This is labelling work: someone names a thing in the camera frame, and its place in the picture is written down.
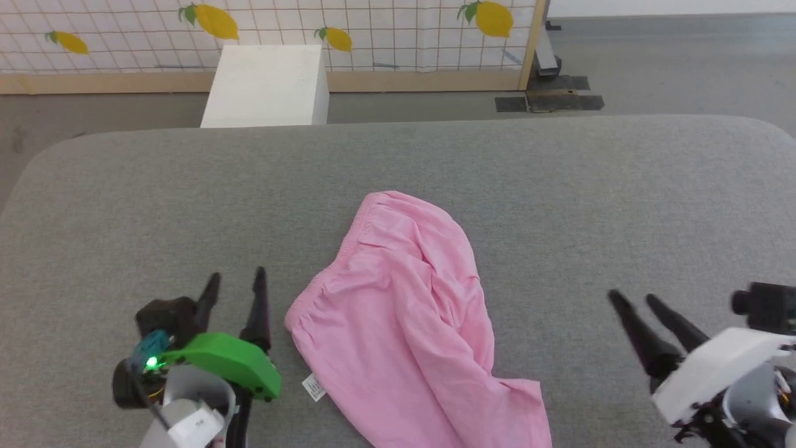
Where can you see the black metal stand foot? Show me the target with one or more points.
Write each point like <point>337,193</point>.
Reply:
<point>547,59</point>

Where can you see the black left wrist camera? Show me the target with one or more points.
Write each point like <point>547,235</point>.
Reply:
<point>165,317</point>

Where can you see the grey upholstered sofa surface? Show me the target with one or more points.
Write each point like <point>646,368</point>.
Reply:
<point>559,205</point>

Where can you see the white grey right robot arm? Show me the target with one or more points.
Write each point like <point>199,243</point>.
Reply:
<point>755,404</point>

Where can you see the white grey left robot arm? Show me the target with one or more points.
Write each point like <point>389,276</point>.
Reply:
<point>186,417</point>

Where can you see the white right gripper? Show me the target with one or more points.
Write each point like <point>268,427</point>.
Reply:
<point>715,367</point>

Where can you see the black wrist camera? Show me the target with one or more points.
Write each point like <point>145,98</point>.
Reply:
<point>768,308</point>
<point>165,317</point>

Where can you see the lemon print screen wooden frame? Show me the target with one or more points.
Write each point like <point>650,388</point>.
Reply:
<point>398,56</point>

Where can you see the pink garment with white label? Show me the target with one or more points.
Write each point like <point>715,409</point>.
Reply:
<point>398,311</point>

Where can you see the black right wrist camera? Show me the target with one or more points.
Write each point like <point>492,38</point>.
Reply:
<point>768,308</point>

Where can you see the white rectangular box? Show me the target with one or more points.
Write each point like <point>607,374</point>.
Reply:
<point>267,84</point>

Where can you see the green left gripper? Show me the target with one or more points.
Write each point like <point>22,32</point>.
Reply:
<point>233,361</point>

